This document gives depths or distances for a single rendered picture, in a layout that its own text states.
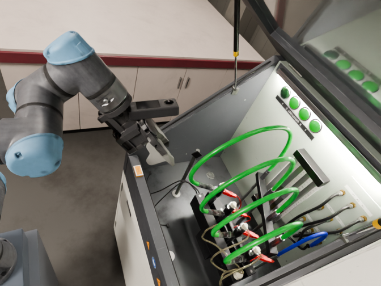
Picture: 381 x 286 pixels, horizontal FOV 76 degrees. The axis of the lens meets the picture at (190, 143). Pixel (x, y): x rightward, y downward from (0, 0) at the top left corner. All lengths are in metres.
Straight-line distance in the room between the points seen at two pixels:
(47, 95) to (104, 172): 1.70
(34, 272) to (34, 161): 0.67
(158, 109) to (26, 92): 0.25
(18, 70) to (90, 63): 1.47
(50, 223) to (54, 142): 1.57
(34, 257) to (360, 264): 0.98
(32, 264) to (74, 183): 1.14
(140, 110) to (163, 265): 0.56
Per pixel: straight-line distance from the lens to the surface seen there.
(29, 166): 0.45
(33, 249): 1.09
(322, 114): 0.90
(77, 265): 1.88
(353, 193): 0.92
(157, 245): 0.93
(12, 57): 1.87
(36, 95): 0.51
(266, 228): 0.93
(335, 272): 0.74
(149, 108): 0.55
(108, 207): 2.02
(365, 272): 0.72
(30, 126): 0.46
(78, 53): 0.49
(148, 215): 0.96
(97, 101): 0.52
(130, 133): 0.56
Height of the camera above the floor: 1.81
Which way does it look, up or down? 45 degrees down
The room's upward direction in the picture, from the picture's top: 24 degrees clockwise
